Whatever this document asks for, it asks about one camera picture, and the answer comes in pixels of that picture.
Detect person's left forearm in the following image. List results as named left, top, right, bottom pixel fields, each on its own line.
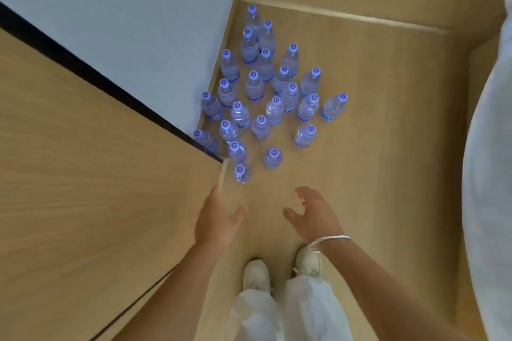
left=114, top=241, right=227, bottom=341

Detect group of clear water bottles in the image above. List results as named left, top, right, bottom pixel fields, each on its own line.
left=193, top=4, right=349, bottom=185

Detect silver bracelet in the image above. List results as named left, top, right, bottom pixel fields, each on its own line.
left=307, top=235, right=352, bottom=252

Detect white right shoe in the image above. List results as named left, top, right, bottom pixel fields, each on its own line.
left=294, top=246, right=323, bottom=280

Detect white trousers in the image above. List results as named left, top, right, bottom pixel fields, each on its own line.
left=230, top=274, right=353, bottom=341

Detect person's right forearm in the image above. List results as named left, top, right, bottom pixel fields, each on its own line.
left=310, top=238, right=466, bottom=341

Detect person's right hand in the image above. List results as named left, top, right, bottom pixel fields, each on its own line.
left=283, top=186, right=345, bottom=245

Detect person's left hand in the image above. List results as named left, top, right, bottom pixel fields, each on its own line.
left=194, top=185, right=248, bottom=249

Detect white shoe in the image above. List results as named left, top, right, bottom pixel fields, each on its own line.
left=243, top=259, right=273, bottom=294
left=294, top=246, right=323, bottom=280

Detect wooden cabinet with black edge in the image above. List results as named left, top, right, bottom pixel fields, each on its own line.
left=0, top=1, right=232, bottom=341

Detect white bedding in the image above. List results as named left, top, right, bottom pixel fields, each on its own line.
left=461, top=0, right=512, bottom=341

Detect white left shoe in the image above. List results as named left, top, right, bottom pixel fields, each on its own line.
left=243, top=259, right=273, bottom=294

